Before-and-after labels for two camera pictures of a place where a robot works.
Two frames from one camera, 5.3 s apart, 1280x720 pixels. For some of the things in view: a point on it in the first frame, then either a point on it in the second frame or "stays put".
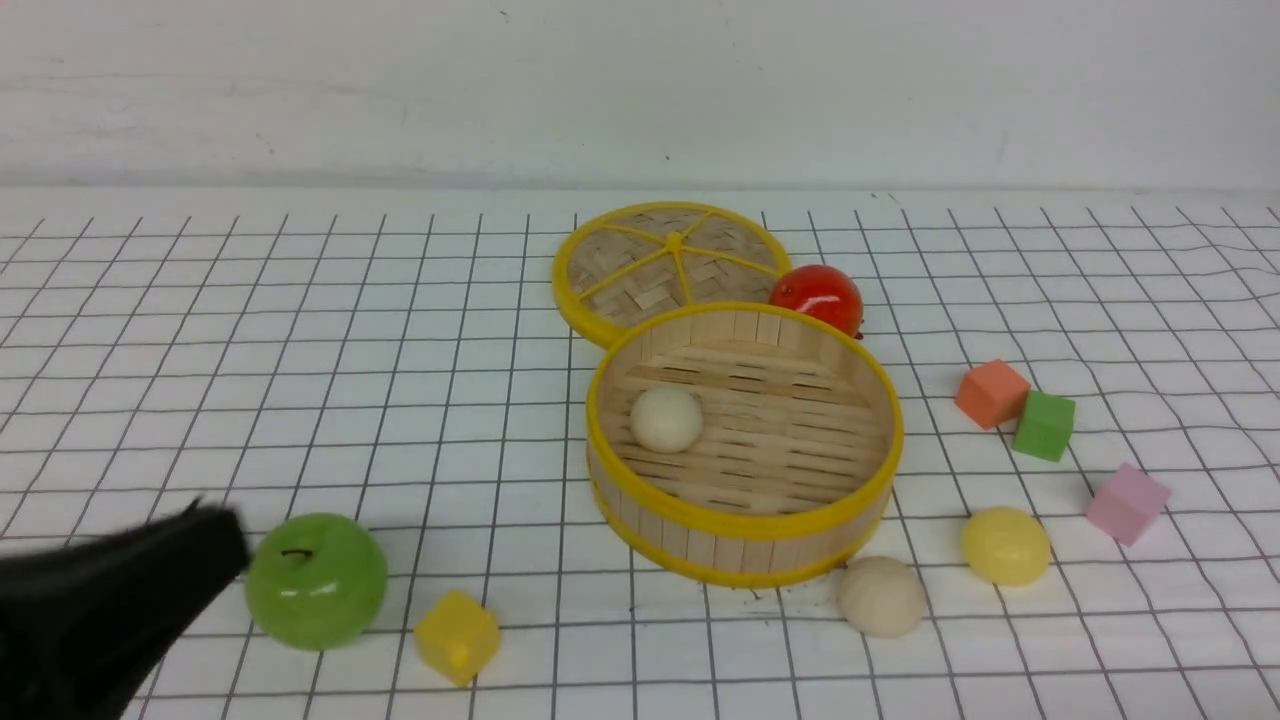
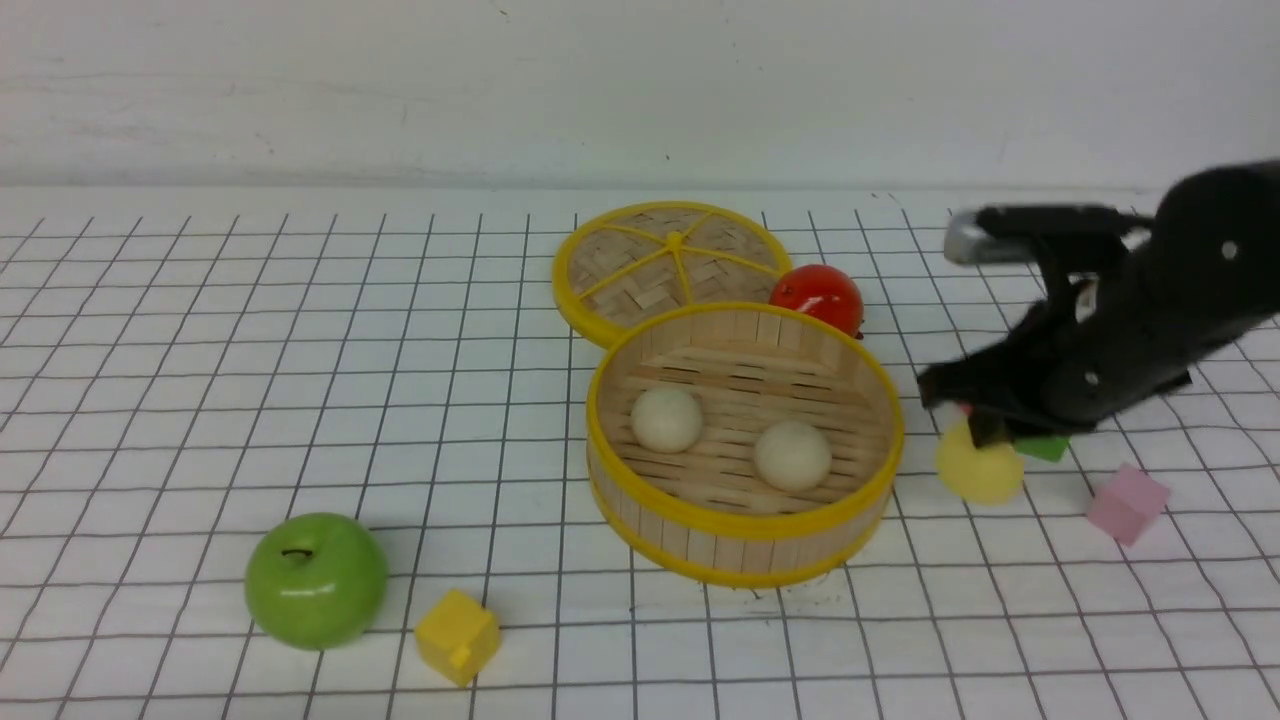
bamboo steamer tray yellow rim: (792, 477) stays put
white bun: (665, 419) stays put
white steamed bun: (882, 597) to (793, 456)
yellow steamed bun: (1005, 546) to (987, 475)
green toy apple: (315, 581) stays put
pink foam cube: (1127, 503) stays put
